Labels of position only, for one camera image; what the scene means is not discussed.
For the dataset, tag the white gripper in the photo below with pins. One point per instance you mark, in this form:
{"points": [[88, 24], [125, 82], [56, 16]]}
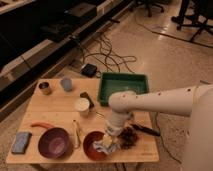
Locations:
{"points": [[110, 134]]}

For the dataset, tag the light blue towel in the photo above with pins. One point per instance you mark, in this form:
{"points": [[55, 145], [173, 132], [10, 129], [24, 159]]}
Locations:
{"points": [[107, 146]]}

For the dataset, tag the red bowl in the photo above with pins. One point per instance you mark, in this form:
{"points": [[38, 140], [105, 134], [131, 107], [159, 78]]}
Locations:
{"points": [[88, 148]]}

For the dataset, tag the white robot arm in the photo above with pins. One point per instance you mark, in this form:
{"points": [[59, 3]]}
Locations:
{"points": [[194, 102]]}

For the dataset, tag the purple bowl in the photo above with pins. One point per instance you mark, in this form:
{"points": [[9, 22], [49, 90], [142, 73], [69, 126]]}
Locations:
{"points": [[54, 143]]}

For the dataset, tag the brown pine cone cluster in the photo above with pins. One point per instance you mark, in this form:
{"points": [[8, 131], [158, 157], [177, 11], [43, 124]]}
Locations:
{"points": [[128, 138]]}

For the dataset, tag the yellow banana peel stick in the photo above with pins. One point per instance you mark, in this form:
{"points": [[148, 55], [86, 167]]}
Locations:
{"points": [[76, 134]]}

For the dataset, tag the white paper cup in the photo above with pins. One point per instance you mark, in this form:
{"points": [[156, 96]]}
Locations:
{"points": [[82, 106]]}

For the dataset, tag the dark brown spatula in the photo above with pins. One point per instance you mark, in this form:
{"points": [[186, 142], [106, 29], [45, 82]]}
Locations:
{"points": [[86, 95]]}

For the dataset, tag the green plastic tray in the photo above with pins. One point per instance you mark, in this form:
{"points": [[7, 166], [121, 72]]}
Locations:
{"points": [[117, 82]]}

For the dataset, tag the wooden table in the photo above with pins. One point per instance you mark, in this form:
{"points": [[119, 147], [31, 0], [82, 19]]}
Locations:
{"points": [[58, 109]]}

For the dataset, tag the black power adapter box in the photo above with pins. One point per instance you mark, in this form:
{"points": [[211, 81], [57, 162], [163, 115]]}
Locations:
{"points": [[89, 70]]}

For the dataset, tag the orange carrot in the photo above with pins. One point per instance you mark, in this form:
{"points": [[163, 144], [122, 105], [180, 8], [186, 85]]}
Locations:
{"points": [[43, 125]]}

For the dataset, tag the blue sponge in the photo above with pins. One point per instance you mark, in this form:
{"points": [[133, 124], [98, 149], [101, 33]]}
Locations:
{"points": [[21, 143]]}

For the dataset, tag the dark shelf unit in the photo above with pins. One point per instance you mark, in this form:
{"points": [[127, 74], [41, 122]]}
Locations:
{"points": [[35, 37]]}

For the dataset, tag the black office chair base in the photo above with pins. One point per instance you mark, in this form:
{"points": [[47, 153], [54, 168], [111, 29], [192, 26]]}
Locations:
{"points": [[148, 4]]}

